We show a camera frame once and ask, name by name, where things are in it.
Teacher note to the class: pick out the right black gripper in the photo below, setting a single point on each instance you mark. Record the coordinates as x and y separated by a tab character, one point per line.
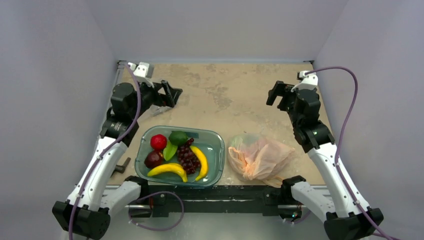
284	98

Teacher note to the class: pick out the black base frame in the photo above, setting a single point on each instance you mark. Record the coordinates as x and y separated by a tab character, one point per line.
236	199

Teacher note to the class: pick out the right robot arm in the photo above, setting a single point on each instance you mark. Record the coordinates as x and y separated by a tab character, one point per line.
345	215

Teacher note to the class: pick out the right yellow fake banana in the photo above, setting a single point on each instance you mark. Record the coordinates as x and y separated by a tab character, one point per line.
204	167

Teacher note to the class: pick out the purple fake grape bunch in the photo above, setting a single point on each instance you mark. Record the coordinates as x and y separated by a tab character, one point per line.
187	158

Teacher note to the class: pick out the front yellow fake banana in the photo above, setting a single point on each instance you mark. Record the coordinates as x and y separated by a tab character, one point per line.
174	168

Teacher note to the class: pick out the green fake leaf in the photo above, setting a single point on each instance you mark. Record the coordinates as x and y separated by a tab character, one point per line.
169	151

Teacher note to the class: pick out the orange plastic bag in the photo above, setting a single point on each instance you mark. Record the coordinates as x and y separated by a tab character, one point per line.
257	157

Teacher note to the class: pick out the dark red fake plum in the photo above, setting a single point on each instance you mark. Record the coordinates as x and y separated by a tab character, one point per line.
154	159

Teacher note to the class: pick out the teal plastic tray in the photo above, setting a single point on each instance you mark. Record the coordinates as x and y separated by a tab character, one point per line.
209	142

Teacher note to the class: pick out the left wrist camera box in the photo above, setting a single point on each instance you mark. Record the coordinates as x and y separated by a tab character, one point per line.
142	72

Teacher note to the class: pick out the green fake lime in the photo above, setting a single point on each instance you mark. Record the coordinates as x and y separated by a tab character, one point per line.
178	138

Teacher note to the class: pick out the black metal clamp handle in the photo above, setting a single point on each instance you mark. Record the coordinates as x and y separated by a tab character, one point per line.
121	168

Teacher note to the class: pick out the yellow fake banana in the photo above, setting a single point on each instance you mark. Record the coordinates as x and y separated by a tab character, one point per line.
174	168
204	167

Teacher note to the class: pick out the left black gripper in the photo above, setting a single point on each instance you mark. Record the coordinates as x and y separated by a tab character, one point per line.
172	93

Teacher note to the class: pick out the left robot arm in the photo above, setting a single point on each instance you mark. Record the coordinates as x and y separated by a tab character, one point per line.
87	211

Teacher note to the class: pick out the red fake apple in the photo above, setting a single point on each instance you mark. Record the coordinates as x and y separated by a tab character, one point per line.
158	142

